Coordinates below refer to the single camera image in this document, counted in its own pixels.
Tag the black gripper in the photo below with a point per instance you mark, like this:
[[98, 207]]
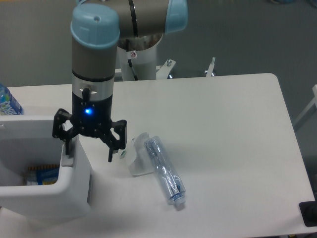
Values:
[[92, 119]]

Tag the white push-lid trash can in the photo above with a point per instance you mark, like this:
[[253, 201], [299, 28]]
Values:
[[27, 141]]

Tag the blue yellow trash packet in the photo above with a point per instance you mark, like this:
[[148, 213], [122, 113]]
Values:
[[42, 175]]

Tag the crumpled white plastic wrapper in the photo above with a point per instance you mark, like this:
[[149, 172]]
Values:
[[136, 156]]

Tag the blue label water bottle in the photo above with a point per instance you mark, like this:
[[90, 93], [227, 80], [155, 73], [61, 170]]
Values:
[[8, 104]]

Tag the crushed clear plastic bottle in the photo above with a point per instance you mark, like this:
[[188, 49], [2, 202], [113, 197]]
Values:
[[168, 178]]

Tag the black clamp at table edge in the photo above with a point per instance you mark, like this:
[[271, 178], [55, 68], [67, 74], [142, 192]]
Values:
[[309, 213]]

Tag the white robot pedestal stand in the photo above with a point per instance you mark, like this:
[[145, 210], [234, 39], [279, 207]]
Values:
[[138, 59]]

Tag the white frame at right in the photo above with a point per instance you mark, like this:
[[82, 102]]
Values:
[[307, 112]]

